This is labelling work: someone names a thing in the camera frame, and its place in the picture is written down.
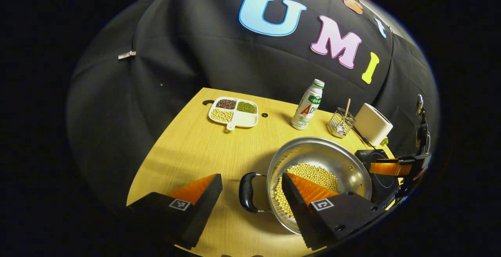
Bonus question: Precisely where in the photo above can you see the black induction cooktop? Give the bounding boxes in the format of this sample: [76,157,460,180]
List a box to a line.
[354,148,402,206]

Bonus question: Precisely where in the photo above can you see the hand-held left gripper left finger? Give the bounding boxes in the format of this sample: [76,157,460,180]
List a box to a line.
[126,173,223,250]

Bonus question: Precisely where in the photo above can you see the steel pot with black handles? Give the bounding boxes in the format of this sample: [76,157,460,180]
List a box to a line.
[239,137,373,236]

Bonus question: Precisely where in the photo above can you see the white divided dish of beans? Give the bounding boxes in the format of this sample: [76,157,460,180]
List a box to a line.
[208,97,259,131]

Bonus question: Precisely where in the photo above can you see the white toaster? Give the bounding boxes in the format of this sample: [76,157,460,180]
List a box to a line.
[353,103,393,147]

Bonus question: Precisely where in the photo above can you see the wooden-handled utensil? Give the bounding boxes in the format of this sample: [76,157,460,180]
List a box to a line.
[341,98,351,126]

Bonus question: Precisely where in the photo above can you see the wire mesh utensil basket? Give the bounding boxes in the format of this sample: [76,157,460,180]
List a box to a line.
[327,108,356,138]

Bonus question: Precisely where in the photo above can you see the toaster power cable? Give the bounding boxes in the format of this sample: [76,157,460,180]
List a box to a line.
[351,126,376,150]

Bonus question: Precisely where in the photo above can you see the pile of soybeans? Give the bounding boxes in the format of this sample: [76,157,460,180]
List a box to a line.
[273,163,340,219]

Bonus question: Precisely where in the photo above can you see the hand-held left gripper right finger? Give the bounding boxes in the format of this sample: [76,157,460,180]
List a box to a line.
[281,172,388,250]

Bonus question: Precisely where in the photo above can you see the white drink bottle green label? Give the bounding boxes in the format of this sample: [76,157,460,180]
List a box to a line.
[290,79,325,131]

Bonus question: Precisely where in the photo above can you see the black backdrop cloth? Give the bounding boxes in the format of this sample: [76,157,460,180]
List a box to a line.
[67,0,439,210]

